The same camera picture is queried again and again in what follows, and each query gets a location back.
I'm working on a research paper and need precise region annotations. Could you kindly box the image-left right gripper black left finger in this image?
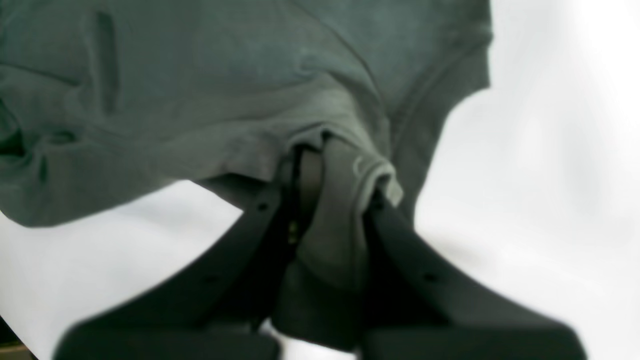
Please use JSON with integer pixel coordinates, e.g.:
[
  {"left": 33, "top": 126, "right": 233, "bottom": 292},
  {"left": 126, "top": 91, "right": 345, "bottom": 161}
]
[{"left": 54, "top": 146, "right": 323, "bottom": 360}]

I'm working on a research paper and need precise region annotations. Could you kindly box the dark grey T-shirt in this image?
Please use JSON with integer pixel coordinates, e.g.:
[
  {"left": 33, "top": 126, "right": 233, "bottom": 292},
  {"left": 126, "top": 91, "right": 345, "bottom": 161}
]
[{"left": 1, "top": 0, "right": 493, "bottom": 350}]

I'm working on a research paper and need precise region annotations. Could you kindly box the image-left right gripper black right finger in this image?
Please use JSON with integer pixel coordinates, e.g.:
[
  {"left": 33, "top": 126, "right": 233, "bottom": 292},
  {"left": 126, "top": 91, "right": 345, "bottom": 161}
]
[{"left": 362, "top": 193, "right": 587, "bottom": 360}]

